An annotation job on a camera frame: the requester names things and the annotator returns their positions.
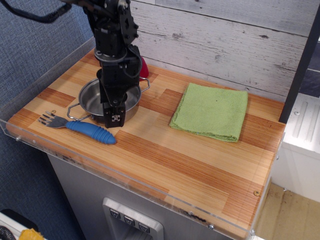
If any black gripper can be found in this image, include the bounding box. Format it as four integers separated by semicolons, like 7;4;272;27
94;44;142;128

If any stainless steel pot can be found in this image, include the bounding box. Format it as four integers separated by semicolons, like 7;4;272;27
67;77;151;126

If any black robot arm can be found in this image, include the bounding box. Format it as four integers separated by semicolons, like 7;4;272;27
82;0;143;128

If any red cone-shaped toy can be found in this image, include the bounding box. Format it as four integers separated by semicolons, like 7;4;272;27
139;56;149;78

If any grey cabinet with dispenser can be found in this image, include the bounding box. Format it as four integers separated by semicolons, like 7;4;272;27
49;155;228;240

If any green folded cloth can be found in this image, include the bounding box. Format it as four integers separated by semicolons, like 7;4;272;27
169;83;248;143

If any yellow object at corner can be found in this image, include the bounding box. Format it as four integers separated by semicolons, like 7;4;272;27
18;228;45;240

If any white toy sink unit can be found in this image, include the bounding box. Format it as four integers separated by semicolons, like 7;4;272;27
271;93;320;202

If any blue handled fork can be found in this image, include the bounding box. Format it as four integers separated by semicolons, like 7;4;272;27
38;111;116;145

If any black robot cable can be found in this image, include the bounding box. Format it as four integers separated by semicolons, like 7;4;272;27
0;0;73;25

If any dark right vertical post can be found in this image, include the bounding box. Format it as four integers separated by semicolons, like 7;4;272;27
278;0;320;124

